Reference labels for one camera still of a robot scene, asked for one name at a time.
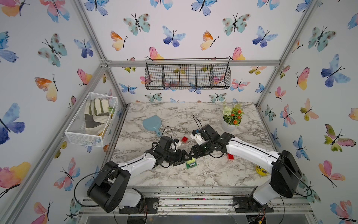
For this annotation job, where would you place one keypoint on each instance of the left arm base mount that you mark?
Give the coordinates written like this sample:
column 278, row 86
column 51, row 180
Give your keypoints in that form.
column 139, row 204

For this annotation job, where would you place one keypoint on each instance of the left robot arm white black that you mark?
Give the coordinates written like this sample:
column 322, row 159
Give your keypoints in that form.
column 109, row 189

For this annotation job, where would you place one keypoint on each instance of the white pot with flowers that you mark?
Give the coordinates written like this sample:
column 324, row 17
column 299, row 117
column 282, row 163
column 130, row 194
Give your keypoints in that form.
column 231, row 117

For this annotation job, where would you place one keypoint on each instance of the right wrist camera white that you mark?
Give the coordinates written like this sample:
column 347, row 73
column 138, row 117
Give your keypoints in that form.
column 196, row 136

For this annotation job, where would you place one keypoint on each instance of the white wire wall basket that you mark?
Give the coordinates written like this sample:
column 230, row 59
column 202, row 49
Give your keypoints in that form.
column 76, row 133

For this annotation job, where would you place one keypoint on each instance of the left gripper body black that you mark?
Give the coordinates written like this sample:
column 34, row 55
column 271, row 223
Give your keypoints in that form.
column 174, row 157

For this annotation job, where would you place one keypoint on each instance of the red lego brick right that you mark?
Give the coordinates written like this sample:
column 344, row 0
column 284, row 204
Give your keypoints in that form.
column 230, row 157

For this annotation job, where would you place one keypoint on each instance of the light blue dustpan scoop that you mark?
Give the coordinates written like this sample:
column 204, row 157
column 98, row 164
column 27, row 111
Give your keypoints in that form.
column 153, row 124

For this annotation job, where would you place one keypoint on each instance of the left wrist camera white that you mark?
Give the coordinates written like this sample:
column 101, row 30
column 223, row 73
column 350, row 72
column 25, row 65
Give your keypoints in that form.
column 176, row 144

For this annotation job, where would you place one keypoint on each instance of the lime green lego brick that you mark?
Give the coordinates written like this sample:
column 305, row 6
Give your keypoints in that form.
column 191, row 161

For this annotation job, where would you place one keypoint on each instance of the work glove white grey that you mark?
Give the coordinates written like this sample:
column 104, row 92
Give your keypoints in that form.
column 96, row 114

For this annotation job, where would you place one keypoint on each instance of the yellow cup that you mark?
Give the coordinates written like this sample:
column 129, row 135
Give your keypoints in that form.
column 261, row 171

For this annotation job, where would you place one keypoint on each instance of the black wire wall basket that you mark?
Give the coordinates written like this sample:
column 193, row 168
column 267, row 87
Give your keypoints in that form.
column 187, row 74

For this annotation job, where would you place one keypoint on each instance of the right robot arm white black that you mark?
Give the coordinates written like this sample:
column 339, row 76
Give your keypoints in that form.
column 285, row 174

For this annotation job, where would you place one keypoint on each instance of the green long lego brick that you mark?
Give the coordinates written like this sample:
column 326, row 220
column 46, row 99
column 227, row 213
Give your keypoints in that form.
column 191, row 165

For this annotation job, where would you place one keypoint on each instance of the red square lego brick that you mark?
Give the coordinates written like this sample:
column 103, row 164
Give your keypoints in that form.
column 185, row 139

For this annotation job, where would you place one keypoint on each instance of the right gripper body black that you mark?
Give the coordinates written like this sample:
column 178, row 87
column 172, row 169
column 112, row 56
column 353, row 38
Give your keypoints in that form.
column 203, row 149

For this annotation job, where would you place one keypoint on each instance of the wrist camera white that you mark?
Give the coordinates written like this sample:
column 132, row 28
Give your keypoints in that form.
column 196, row 136
column 176, row 144

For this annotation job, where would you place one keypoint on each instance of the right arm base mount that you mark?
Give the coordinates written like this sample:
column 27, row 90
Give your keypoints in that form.
column 247, row 204

